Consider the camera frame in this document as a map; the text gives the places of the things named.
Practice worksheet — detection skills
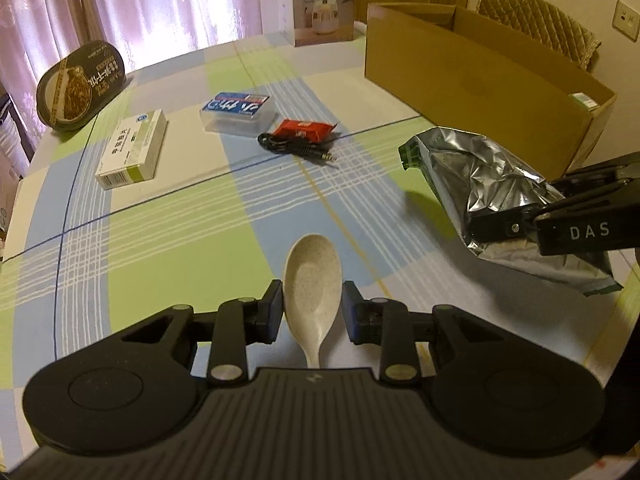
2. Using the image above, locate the silver foil bag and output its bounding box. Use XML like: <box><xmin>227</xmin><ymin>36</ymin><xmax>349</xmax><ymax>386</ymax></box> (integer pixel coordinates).
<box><xmin>398</xmin><ymin>127</ymin><xmax>622</xmax><ymax>296</ymax></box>

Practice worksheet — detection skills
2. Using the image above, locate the white speckled spoon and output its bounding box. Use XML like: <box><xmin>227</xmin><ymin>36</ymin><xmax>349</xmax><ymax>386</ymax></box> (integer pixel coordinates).
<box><xmin>283</xmin><ymin>234</ymin><xmax>342</xmax><ymax>368</ymax></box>

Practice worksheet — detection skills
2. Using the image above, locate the black cable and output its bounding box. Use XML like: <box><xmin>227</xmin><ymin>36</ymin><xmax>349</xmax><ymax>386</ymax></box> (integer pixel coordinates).
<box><xmin>257</xmin><ymin>130</ymin><xmax>338</xmax><ymax>165</ymax></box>

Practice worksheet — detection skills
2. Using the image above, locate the red snack packet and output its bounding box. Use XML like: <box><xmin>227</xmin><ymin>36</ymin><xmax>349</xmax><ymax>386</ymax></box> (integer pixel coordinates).
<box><xmin>272</xmin><ymin>119</ymin><xmax>335</xmax><ymax>144</ymax></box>

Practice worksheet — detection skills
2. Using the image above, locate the green white box in carton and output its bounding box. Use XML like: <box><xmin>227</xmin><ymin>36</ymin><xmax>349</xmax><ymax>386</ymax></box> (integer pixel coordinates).
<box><xmin>570</xmin><ymin>92</ymin><xmax>599</xmax><ymax>112</ymax></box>

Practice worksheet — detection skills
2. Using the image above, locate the plaid tablecloth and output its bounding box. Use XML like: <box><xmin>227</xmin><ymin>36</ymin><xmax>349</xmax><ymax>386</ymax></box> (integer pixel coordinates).
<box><xmin>1</xmin><ymin>34</ymin><xmax>639</xmax><ymax>468</ymax></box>

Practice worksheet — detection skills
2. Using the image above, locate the brown cardboard box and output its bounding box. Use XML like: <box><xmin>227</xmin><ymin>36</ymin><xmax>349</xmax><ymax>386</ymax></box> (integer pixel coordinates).
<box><xmin>364</xmin><ymin>3</ymin><xmax>616</xmax><ymax>180</ymax></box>

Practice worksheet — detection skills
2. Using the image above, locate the quilted beige chair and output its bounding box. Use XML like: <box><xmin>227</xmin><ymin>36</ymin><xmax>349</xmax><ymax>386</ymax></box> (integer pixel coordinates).
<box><xmin>476</xmin><ymin>0</ymin><xmax>601</xmax><ymax>70</ymax></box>

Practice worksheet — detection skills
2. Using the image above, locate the white green medicine box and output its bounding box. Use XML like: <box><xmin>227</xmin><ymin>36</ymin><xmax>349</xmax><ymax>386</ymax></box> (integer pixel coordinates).
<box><xmin>96</xmin><ymin>110</ymin><xmax>167</xmax><ymax>190</ymax></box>

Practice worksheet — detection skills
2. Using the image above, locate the clear box blue label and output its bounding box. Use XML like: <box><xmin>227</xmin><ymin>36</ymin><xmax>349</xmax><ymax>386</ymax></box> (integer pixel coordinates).
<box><xmin>200</xmin><ymin>92</ymin><xmax>276</xmax><ymax>138</ymax></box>

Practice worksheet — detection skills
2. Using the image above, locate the black oval food container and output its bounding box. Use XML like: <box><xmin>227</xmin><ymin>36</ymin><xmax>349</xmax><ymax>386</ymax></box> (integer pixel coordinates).
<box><xmin>36</xmin><ymin>40</ymin><xmax>126</xmax><ymax>133</ymax></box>

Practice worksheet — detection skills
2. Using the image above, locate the white humidifier product box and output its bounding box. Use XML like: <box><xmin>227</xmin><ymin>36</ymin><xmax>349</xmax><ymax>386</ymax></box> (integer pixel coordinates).
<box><xmin>278</xmin><ymin>0</ymin><xmax>356</xmax><ymax>47</ymax></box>

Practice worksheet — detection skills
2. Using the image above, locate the pink curtain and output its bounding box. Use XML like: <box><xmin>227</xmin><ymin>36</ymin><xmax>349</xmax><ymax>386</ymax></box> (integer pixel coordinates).
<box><xmin>1</xmin><ymin>0</ymin><xmax>262</xmax><ymax>146</ymax></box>

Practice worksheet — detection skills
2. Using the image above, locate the single wall socket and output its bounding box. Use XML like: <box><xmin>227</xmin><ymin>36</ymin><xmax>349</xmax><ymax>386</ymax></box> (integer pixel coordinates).
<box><xmin>612</xmin><ymin>0</ymin><xmax>640</xmax><ymax>42</ymax></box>

